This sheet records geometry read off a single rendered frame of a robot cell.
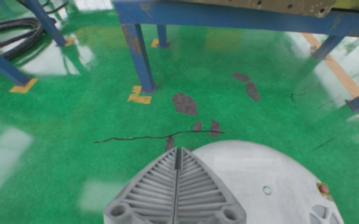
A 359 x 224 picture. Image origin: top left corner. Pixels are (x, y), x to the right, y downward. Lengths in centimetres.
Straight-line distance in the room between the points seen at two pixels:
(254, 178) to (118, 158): 75
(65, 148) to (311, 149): 163
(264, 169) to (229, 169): 14
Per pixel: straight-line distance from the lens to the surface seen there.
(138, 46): 92
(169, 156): 16
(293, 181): 61
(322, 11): 72
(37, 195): 118
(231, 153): 55
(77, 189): 104
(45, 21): 220
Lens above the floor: 85
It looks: 57 degrees down
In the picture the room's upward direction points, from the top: 2 degrees counter-clockwise
